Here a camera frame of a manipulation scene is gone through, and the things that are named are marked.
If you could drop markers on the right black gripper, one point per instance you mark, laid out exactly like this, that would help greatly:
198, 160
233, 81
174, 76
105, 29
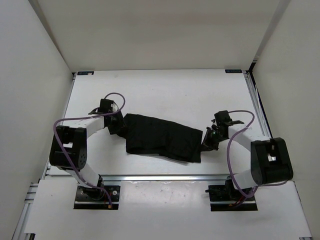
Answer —
207, 145

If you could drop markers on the right aluminium frame rail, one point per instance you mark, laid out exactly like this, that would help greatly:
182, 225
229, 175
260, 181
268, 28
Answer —
257, 100

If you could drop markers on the right blue corner label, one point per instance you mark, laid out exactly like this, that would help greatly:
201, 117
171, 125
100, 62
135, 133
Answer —
233, 71

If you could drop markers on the left blue corner label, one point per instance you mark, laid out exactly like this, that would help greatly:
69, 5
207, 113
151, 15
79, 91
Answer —
85, 73

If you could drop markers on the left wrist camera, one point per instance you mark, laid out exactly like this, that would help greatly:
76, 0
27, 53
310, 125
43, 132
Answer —
106, 106

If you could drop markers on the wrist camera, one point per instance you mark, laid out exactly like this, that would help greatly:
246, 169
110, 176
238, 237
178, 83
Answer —
106, 106
223, 119

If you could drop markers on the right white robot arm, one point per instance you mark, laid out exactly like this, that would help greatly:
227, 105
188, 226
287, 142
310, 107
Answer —
241, 134

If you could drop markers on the blue corner label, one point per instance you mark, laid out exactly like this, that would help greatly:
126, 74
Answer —
233, 71
85, 73

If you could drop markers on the front aluminium frame rail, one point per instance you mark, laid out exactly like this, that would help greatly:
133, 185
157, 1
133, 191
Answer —
174, 177

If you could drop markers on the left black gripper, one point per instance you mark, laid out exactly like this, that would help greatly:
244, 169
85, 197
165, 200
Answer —
120, 125

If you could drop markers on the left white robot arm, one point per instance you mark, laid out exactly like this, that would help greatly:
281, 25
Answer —
69, 147

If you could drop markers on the aluminium frame rail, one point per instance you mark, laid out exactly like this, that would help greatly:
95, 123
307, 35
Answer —
257, 100
174, 177

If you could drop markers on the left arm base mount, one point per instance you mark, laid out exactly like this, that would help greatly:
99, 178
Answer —
95, 200

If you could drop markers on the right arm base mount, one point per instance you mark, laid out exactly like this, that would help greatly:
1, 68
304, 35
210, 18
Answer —
223, 199

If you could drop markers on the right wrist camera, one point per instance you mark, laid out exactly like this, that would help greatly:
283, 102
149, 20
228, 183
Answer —
223, 119

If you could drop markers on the black pleated skirt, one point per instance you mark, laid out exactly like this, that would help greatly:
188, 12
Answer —
145, 135

